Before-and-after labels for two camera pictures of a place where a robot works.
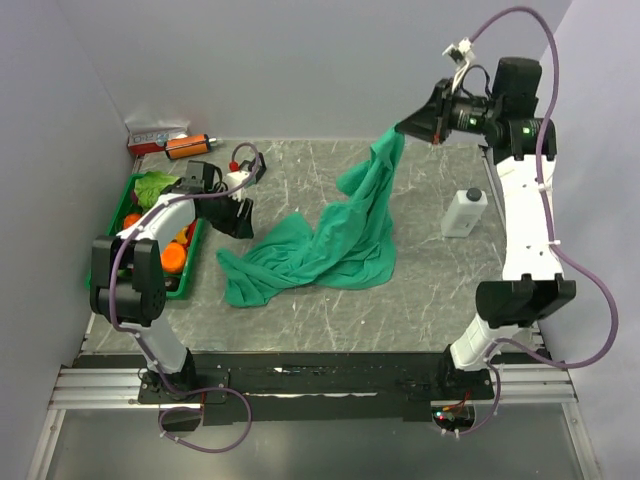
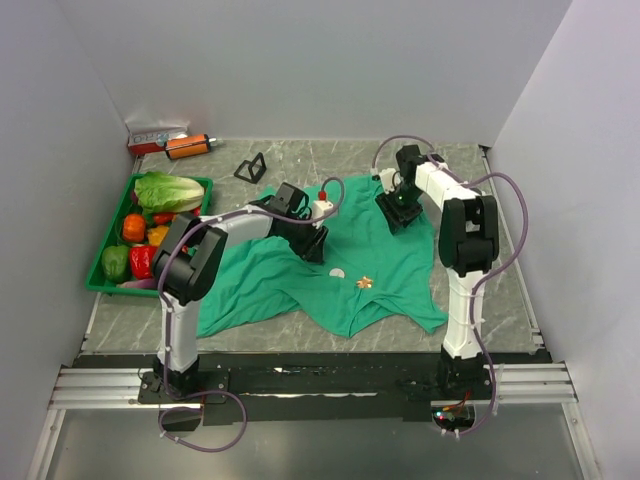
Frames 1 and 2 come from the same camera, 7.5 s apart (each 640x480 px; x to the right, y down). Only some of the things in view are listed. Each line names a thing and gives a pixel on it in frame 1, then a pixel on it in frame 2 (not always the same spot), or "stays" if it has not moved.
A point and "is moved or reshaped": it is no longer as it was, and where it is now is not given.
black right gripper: (431, 121) to (385, 203)
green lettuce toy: (148, 188) stays
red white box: (151, 141) stays
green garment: (351, 245) is moved or reshaped
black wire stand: (261, 166) stays
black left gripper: (242, 225) to (312, 249)
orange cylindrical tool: (189, 145) stays
